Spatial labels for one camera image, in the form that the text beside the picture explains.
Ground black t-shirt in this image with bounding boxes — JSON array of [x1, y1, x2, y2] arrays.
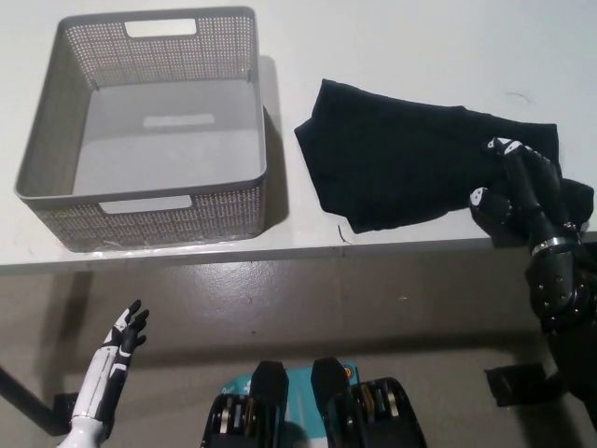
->
[[293, 77, 596, 236]]

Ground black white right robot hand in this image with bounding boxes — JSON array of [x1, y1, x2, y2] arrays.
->
[[468, 135, 584, 254]]

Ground black ribbed robot body block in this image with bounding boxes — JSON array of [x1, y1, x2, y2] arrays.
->
[[311, 357, 428, 448], [200, 359, 291, 448]]

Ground black table leg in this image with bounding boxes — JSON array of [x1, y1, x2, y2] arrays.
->
[[0, 362, 61, 436]]

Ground grey perforated plastic basket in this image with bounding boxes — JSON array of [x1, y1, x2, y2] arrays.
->
[[13, 5, 270, 254]]

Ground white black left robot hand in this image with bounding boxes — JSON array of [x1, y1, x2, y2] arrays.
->
[[69, 300, 151, 420]]

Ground black square floor pad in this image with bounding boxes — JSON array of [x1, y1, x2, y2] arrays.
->
[[483, 363, 568, 408], [52, 393, 79, 422]]

